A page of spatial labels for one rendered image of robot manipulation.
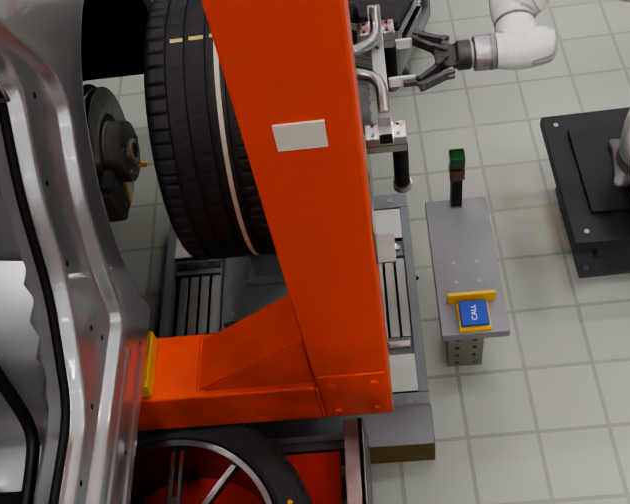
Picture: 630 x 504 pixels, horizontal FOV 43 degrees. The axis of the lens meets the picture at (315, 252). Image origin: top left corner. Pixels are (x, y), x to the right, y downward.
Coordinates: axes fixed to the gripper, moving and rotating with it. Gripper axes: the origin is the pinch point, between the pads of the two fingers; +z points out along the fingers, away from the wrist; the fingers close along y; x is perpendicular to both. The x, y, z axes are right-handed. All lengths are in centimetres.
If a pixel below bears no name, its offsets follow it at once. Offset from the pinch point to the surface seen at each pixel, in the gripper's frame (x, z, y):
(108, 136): 10, 68, -24
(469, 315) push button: -35, -13, -56
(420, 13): -67, -16, 99
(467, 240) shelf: -38, -16, -31
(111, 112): 7, 70, -13
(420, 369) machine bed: -75, -1, -50
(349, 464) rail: -44, 19, -89
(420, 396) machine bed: -75, 0, -59
